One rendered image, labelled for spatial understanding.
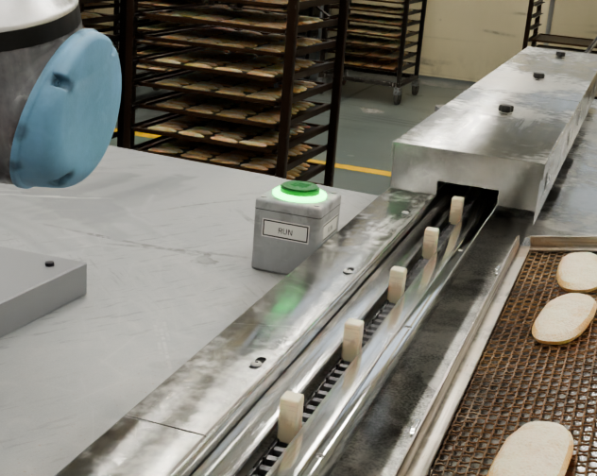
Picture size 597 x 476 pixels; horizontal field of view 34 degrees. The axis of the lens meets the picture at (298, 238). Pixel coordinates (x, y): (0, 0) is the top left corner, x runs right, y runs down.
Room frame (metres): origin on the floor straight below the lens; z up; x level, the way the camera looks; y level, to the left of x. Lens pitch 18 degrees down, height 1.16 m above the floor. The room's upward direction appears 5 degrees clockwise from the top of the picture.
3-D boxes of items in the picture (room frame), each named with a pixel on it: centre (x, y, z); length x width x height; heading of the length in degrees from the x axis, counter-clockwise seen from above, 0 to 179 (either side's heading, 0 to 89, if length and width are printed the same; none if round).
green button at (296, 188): (0.97, 0.00, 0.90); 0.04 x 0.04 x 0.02
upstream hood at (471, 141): (1.72, -0.38, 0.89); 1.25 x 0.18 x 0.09; 162
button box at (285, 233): (0.97, 0.00, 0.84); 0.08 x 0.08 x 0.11; 72
